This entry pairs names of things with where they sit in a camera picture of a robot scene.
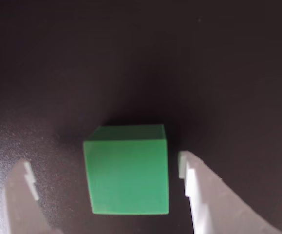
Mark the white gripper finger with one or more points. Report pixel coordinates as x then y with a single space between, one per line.
211 202
21 195

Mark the green cube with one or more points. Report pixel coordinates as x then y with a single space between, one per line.
128 175

